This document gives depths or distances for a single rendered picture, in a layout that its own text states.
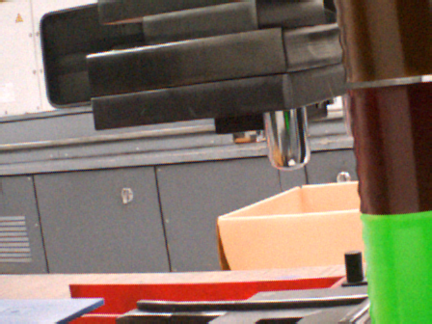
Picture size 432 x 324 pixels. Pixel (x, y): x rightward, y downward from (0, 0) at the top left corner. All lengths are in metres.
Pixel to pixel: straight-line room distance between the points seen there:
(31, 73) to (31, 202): 0.69
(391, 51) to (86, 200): 5.78
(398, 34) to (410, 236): 0.05
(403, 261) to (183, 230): 5.50
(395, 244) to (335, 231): 2.61
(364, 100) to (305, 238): 2.64
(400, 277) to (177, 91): 0.25
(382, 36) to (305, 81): 0.24
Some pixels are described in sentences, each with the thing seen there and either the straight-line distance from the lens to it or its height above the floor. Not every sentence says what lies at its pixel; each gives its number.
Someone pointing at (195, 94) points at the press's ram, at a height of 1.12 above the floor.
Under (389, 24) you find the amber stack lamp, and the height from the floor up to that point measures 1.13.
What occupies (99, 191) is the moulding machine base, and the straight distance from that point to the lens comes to 6.01.
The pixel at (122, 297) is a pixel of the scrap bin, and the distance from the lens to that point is 0.96.
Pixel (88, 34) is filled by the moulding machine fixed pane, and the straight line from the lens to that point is 6.00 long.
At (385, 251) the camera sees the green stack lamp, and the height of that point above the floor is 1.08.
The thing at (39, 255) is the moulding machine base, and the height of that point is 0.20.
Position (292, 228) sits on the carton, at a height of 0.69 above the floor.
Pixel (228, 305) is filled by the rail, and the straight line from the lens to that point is 0.69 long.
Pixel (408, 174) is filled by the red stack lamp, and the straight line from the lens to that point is 0.30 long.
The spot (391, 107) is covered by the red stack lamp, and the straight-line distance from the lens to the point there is 0.30.
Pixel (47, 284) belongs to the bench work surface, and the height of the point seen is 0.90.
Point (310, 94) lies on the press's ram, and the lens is 0.54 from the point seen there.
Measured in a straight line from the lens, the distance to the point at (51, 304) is 0.73.
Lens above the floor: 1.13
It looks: 3 degrees down
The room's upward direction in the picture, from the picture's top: 7 degrees counter-clockwise
